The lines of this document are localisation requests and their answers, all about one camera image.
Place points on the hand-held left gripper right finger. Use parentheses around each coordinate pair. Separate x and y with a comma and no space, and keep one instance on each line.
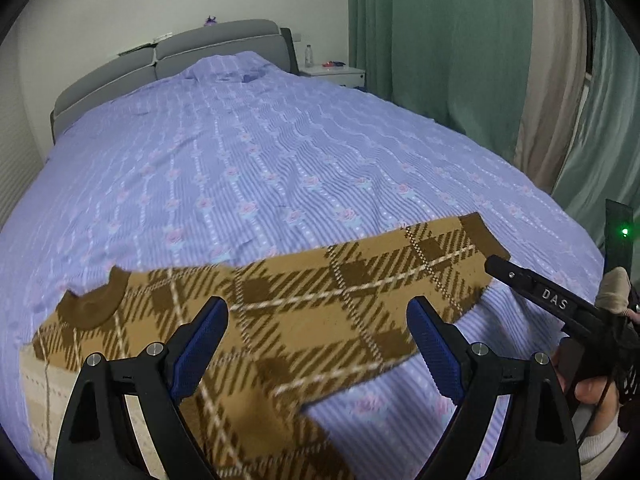
(435,355)

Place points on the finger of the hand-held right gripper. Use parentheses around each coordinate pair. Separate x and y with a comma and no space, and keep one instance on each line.
(545,292)

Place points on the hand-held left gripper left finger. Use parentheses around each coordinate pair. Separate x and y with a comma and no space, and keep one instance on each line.
(200,350)

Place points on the brown plaid sweater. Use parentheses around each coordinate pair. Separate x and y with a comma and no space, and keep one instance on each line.
(300,300)

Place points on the person's right forearm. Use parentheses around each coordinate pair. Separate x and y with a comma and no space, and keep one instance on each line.
(602,447)

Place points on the person's right hand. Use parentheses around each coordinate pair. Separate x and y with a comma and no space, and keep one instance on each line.
(595,392)

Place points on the green curtain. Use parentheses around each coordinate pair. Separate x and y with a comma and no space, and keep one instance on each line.
(600,150)
(430,40)

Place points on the purple floral bedsheet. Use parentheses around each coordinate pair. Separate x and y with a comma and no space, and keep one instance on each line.
(250,160)

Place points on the beige curtain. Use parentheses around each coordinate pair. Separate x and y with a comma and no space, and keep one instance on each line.
(550,85)

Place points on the white ribbed wardrobe door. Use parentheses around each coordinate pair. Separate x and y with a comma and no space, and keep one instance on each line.
(17,160)

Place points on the white nightstand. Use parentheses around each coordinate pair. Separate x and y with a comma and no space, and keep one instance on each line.
(340,76)

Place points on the grey padded headboard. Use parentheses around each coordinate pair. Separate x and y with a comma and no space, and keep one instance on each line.
(210,42)

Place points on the small red and blue item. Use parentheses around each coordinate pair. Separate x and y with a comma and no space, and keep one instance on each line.
(333,64)

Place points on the clear plastic bottle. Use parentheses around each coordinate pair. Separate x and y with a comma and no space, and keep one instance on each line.
(309,56)

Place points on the small purple toy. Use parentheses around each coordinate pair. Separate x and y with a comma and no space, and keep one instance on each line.
(210,21)

